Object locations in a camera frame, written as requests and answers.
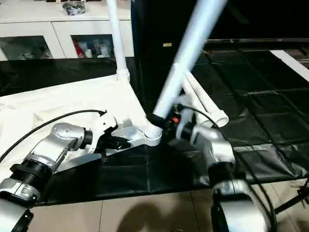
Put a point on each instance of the white plastic table top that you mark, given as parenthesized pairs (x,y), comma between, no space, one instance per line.
(72,101)

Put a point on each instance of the white flat strip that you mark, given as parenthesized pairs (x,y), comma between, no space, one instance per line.
(289,64)

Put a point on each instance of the white glass-door cabinet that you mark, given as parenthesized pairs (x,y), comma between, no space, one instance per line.
(55,24)

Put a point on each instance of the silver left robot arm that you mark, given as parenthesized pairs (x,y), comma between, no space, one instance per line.
(53,145)

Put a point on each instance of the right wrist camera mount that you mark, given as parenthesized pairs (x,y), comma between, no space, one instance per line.
(184,113)

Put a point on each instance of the white plastic table leg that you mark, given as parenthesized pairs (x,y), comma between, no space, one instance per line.
(212,106)
(186,53)
(198,96)
(119,43)

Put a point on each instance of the black work mat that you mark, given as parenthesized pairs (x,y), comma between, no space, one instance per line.
(241,157)

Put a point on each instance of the black metal rail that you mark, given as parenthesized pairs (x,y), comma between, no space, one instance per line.
(258,41)

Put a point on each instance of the red labelled package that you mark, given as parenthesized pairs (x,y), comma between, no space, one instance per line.
(79,49)

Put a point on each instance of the black tripod stand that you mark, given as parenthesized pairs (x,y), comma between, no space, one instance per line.
(294,200)

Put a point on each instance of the small tan label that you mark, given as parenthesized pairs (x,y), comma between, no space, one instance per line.
(167,44)

